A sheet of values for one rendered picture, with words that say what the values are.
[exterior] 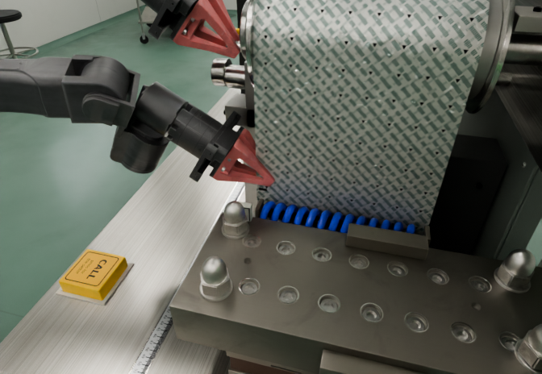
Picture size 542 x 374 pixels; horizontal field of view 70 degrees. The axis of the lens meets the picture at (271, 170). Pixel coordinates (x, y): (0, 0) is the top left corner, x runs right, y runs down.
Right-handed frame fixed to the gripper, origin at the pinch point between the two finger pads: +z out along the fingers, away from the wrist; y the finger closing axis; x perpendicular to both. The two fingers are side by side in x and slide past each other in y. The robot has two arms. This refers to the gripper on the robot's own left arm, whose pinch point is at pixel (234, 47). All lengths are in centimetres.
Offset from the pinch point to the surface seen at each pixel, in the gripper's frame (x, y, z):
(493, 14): 23.5, 3.1, 17.5
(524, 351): 10.1, 25.3, 36.7
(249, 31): 6.5, 6.3, 0.1
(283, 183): -6.5, 8.1, 16.0
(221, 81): -6.3, -1.2, 1.4
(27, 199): -203, -71, -39
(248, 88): -3.7, -0.5, 4.9
